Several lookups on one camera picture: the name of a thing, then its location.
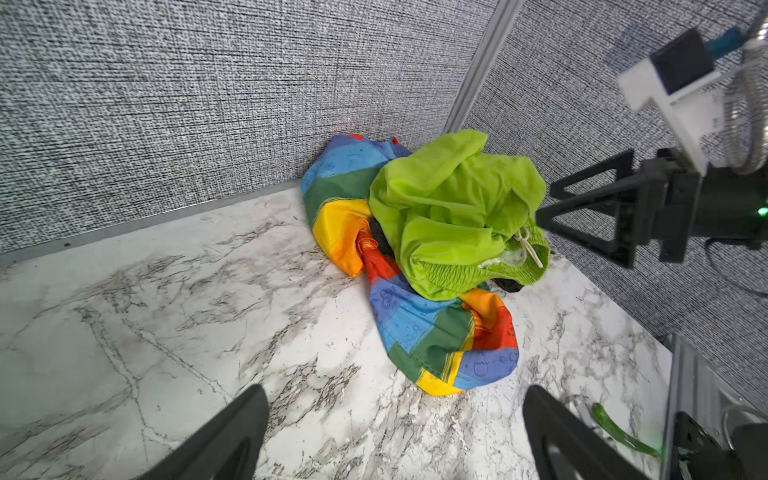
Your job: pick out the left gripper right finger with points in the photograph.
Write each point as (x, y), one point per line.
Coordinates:
(564, 447)

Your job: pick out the green chili pepper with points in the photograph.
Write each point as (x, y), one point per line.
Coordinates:
(606, 423)

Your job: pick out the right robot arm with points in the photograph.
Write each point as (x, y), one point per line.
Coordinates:
(661, 200)

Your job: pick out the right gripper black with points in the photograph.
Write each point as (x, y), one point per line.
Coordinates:
(722, 205)

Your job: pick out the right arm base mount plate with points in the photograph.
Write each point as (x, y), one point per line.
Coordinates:
(698, 455)

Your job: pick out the rainbow striped cloth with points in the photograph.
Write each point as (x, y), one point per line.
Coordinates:
(446, 347)

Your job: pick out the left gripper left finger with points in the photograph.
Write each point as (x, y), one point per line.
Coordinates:
(226, 447)

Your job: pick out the lime green shorts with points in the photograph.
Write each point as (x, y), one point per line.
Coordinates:
(456, 216)

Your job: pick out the black cloth piece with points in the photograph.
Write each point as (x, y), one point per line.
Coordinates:
(508, 285)

